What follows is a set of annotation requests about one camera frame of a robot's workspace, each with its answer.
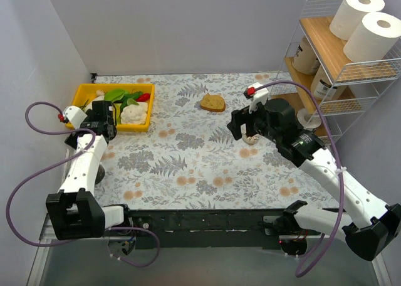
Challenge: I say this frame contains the white wire wooden shelf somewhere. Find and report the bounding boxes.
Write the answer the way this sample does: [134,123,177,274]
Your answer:
[278,0,400,141]

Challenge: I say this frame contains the small white paper towel roll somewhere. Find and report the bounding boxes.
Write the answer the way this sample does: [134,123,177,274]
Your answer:
[343,12,400,63]

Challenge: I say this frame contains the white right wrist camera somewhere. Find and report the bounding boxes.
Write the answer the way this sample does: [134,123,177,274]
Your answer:
[244,82,269,114]

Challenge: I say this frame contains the yellow plastic bin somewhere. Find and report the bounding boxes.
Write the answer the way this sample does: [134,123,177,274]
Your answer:
[59,83,155,132]

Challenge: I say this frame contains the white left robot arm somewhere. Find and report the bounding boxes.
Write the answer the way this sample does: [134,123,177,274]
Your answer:
[46,100,133,240]

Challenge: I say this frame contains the slice of brown bread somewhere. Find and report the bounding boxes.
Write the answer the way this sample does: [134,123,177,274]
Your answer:
[200,93,226,112]

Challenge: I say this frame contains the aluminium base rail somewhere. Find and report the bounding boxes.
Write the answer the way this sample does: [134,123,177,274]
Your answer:
[28,206,392,285]

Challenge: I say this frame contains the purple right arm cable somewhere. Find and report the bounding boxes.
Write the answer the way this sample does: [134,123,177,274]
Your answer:
[243,80,347,278]

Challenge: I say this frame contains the floral tablecloth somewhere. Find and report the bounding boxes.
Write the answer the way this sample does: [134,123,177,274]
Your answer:
[94,73,338,209]

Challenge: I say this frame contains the green leafy vegetable toy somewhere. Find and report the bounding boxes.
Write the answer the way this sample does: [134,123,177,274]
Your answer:
[103,88,143,103]

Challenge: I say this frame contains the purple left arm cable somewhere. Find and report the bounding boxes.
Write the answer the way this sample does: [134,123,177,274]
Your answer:
[5,101,160,267]

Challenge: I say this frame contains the red chili pepper toy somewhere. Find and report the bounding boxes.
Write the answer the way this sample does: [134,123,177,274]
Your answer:
[136,93,151,102]

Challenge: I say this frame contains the white cauliflower toy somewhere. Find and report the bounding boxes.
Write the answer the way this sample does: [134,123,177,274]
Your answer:
[120,102,148,125]

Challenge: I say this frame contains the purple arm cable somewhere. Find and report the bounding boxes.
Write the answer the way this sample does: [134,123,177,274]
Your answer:
[243,80,347,278]
[5,101,160,267]

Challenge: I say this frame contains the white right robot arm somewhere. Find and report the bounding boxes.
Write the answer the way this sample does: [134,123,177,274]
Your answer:
[227,98,400,261]

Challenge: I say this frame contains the large white paper towel roll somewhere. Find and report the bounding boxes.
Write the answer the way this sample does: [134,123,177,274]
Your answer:
[329,0,385,41]

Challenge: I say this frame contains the black Face roll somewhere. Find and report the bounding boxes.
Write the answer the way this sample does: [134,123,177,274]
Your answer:
[296,108,321,130]

